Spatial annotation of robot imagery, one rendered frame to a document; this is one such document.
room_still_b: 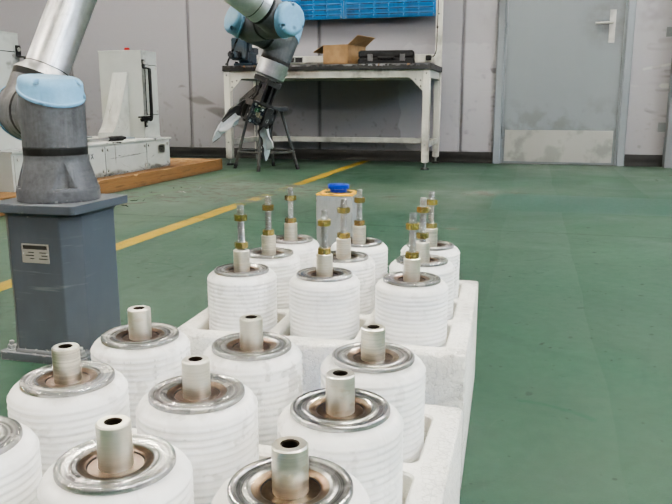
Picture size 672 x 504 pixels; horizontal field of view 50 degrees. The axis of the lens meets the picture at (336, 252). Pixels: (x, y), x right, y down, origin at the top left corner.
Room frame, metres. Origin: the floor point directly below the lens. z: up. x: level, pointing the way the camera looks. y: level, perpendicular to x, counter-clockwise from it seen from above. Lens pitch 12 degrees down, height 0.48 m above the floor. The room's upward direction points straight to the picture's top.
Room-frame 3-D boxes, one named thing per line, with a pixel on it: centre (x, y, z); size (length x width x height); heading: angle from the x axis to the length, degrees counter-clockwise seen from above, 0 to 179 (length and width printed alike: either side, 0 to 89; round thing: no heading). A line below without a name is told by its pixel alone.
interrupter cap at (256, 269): (0.97, 0.13, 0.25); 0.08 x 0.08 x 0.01
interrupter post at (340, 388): (0.51, 0.00, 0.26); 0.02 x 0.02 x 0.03
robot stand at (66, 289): (1.37, 0.53, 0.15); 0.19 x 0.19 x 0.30; 75
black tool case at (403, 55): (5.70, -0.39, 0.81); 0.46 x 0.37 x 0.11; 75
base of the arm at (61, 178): (1.37, 0.53, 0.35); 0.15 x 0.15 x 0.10
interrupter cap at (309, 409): (0.51, 0.00, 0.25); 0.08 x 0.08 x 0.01
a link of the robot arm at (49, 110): (1.38, 0.53, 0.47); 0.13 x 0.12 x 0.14; 39
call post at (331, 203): (1.36, 0.00, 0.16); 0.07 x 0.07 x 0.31; 77
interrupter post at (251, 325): (0.65, 0.08, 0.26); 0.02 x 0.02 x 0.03
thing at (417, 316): (0.92, -0.10, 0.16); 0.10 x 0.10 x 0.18
